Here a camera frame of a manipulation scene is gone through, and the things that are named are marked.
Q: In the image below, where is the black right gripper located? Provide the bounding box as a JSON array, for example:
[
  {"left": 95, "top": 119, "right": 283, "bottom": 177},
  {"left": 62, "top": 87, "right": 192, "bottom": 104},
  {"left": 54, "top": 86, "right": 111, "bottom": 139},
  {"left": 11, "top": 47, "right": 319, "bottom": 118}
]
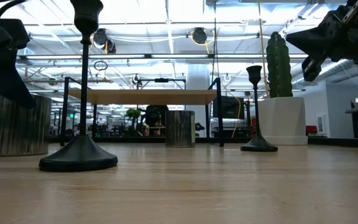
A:
[{"left": 285, "top": 0, "right": 358, "bottom": 83}]

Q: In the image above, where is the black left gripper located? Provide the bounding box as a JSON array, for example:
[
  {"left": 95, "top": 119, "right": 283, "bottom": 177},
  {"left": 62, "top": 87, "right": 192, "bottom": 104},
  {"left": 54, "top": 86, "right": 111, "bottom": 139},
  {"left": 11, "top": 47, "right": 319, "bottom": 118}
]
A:
[{"left": 0, "top": 17, "right": 36, "bottom": 110}]

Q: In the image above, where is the striped metal candle tin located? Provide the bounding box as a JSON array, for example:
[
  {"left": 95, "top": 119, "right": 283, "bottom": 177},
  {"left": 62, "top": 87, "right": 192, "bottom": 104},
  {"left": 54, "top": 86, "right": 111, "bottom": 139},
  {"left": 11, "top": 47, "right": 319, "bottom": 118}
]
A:
[{"left": 0, "top": 92, "right": 52, "bottom": 157}]

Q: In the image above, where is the black metal candlestick holder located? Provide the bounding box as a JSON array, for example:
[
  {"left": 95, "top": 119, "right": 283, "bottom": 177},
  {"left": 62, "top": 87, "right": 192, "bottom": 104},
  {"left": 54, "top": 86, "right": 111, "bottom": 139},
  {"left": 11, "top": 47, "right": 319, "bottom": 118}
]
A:
[
  {"left": 38, "top": 0, "right": 119, "bottom": 172},
  {"left": 240, "top": 65, "right": 278, "bottom": 153}
]

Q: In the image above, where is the candle tin with white label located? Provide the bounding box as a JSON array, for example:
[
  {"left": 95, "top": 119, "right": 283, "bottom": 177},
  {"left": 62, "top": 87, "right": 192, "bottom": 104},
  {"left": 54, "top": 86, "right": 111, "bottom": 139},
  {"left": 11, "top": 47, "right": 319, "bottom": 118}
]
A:
[{"left": 165, "top": 110, "right": 196, "bottom": 148}]

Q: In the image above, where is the tall green cactus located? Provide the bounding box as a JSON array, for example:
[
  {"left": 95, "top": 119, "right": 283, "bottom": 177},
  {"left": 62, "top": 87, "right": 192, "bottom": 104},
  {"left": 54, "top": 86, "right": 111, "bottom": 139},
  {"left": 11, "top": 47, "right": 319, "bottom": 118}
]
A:
[{"left": 265, "top": 30, "right": 293, "bottom": 98}]

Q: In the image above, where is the white planter pot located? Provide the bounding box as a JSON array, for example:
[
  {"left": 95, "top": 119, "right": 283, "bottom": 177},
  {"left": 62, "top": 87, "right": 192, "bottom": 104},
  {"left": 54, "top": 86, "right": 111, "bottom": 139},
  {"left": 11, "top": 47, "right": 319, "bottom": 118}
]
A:
[{"left": 256, "top": 96, "right": 309, "bottom": 146}]

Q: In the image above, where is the black monitor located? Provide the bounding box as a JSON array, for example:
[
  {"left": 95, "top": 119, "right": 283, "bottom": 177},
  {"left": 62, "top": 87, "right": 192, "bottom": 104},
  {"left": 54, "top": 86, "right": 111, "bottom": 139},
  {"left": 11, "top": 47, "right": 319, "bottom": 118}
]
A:
[{"left": 213, "top": 95, "right": 246, "bottom": 120}]

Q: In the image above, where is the small green potted plant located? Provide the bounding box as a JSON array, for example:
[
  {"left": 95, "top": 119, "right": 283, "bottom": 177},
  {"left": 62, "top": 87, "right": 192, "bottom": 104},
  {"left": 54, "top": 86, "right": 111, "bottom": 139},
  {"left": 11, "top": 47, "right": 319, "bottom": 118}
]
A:
[{"left": 126, "top": 108, "right": 142, "bottom": 125}]

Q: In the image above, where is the person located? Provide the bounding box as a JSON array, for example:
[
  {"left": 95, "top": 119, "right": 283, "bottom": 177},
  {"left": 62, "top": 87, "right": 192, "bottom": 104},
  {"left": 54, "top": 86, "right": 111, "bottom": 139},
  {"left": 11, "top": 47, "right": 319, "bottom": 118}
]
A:
[{"left": 140, "top": 105, "right": 169, "bottom": 136}]

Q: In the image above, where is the yellow hanging cord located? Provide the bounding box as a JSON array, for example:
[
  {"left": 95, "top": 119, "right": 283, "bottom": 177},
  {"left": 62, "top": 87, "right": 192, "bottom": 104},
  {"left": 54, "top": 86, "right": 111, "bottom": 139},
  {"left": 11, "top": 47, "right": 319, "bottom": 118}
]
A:
[{"left": 257, "top": 0, "right": 270, "bottom": 98}]

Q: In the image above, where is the black table edge rail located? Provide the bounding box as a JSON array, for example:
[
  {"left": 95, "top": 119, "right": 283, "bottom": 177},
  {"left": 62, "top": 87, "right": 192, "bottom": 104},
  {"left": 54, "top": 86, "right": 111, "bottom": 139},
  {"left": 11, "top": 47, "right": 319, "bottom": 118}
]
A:
[{"left": 0, "top": 136, "right": 358, "bottom": 149}]

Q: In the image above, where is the yellow curved cable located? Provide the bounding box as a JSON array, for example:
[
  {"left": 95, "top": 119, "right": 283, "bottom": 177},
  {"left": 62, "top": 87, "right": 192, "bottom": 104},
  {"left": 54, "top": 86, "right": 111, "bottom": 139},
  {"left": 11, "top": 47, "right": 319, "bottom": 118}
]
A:
[{"left": 230, "top": 92, "right": 242, "bottom": 138}]

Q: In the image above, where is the black ceiling cord reel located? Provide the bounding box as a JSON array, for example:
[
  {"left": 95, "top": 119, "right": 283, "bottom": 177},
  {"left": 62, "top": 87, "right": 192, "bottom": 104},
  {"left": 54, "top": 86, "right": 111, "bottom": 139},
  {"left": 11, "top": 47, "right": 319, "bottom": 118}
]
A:
[
  {"left": 192, "top": 27, "right": 208, "bottom": 45},
  {"left": 92, "top": 27, "right": 117, "bottom": 54}
]

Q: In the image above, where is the wooden shelf black frame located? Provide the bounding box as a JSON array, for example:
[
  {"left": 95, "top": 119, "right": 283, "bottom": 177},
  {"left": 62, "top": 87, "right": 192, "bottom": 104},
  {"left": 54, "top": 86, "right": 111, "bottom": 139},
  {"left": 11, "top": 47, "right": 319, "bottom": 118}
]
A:
[{"left": 60, "top": 77, "right": 225, "bottom": 147}]

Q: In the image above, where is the black background station frame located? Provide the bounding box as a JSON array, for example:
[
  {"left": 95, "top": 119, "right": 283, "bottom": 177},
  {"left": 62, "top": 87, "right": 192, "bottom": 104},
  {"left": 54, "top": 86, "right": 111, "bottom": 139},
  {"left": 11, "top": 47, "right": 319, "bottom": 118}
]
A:
[{"left": 132, "top": 73, "right": 188, "bottom": 91}]

